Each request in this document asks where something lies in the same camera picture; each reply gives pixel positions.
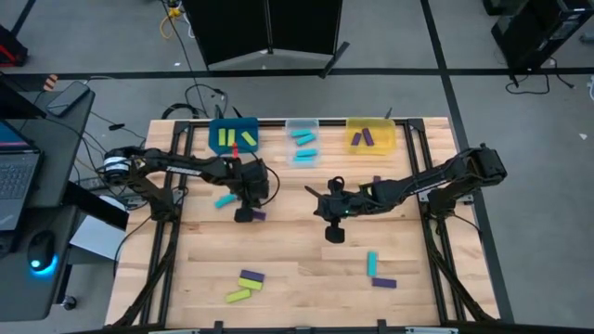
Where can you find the black folding room divider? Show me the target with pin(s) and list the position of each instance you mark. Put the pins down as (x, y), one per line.
(232, 28)

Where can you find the black angled bar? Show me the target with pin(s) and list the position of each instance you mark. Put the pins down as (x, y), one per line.
(97, 211)

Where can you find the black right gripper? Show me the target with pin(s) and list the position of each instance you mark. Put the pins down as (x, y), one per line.
(345, 204)

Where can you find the black red case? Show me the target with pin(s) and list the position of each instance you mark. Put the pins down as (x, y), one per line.
(11, 51)

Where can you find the yellow plastic bin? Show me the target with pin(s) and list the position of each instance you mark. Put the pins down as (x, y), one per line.
(383, 139)

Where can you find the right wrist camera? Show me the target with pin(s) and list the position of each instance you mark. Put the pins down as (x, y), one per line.
(336, 192)

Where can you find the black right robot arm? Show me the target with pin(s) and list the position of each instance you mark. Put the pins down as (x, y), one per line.
(427, 183)

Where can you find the blue plastic bin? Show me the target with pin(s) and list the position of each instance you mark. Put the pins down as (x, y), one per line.
(215, 148)

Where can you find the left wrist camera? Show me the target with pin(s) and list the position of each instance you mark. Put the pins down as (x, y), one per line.
(261, 178)

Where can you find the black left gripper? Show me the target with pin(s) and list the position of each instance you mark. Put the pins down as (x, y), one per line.
(241, 181)

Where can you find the grey laptop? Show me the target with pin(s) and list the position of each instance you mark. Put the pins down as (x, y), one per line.
(16, 181)

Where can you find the clear plastic bin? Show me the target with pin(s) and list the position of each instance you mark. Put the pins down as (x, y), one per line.
(302, 145)

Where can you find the black equipment cart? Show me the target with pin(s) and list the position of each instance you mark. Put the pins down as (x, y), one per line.
(533, 32)

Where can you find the black metal table frame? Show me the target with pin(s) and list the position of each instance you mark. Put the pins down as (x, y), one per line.
(271, 123)

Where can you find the black caster wheel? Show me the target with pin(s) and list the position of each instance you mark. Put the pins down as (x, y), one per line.
(69, 304)

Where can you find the white sheet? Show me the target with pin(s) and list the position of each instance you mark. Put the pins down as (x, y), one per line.
(97, 239)

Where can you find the black smartphone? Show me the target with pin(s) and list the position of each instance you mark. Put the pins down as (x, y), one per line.
(68, 98)

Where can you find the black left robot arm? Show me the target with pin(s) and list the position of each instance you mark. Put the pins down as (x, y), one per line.
(162, 163)

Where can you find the black computer mouse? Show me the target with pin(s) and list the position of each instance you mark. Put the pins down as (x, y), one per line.
(41, 248)

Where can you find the black side desk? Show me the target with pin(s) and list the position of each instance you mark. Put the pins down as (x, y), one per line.
(60, 148)

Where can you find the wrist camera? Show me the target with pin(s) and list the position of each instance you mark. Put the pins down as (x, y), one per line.
(261, 178)
(336, 192)

